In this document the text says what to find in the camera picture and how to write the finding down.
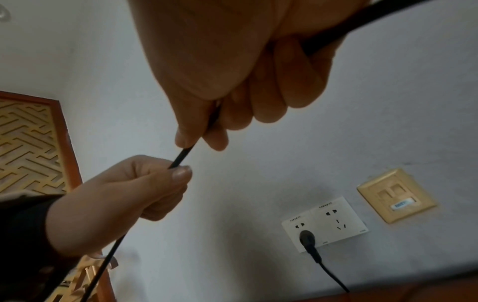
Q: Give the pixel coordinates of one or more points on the person's right hand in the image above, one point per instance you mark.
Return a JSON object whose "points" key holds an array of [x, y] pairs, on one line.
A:
{"points": [[209, 50]]}

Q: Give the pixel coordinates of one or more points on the person's left hand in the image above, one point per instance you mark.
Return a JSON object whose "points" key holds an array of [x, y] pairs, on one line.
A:
{"points": [[108, 203]]}

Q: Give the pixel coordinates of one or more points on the person's left forearm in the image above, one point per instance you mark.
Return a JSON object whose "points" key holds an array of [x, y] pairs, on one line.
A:
{"points": [[26, 244]]}

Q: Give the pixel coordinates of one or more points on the wooden lattice screen panel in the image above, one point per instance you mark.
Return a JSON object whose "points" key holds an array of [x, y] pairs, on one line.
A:
{"points": [[26, 141]]}

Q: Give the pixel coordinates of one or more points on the white wall socket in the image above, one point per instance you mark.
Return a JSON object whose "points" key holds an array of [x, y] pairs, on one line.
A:
{"points": [[295, 224], [343, 218]]}

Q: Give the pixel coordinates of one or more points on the gold network wall plate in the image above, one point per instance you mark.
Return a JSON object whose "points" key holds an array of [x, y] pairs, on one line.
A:
{"points": [[396, 194]]}

